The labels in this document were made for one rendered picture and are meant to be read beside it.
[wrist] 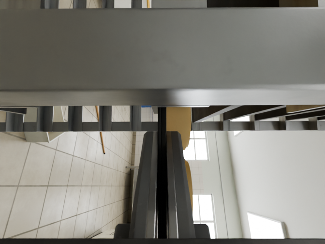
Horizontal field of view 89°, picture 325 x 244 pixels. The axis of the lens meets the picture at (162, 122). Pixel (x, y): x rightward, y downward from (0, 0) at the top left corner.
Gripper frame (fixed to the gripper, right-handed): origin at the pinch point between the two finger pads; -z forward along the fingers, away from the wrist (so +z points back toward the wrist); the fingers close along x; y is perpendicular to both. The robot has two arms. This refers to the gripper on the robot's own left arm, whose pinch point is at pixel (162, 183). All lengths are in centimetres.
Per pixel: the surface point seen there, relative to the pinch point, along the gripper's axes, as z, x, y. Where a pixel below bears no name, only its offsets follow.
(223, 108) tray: -14.9, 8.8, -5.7
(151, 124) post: -33.7, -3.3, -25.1
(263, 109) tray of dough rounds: -19.1, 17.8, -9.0
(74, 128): -32.8, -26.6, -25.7
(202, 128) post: -32.9, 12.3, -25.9
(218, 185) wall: -241, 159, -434
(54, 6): -61, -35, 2
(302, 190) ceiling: -117, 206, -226
